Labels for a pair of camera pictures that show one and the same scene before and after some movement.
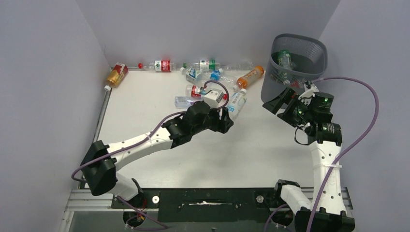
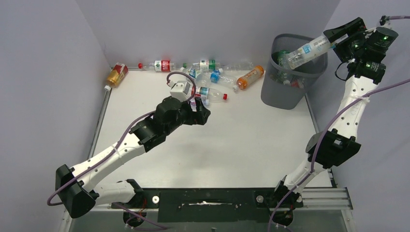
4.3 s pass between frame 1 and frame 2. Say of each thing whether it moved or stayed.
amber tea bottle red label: stayed
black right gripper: moved
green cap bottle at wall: stayed
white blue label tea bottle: moved
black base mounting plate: stayed
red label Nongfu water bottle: stayed
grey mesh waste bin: stayed
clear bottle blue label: stayed
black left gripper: moved
